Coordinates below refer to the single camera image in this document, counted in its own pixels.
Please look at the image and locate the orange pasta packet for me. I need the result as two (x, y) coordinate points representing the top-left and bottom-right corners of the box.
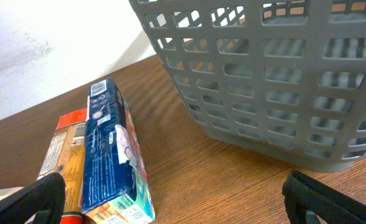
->
(38, 109), (87, 224)

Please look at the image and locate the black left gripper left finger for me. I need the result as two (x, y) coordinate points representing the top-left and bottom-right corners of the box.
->
(0, 172), (66, 224)

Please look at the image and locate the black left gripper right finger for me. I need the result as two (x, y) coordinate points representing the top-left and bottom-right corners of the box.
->
(282, 170), (366, 224)

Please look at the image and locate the blue food box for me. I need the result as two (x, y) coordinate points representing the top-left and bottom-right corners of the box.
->
(82, 78), (155, 224)

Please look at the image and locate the grey plastic basket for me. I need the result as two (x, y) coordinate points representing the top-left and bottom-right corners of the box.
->
(130, 0), (366, 172)

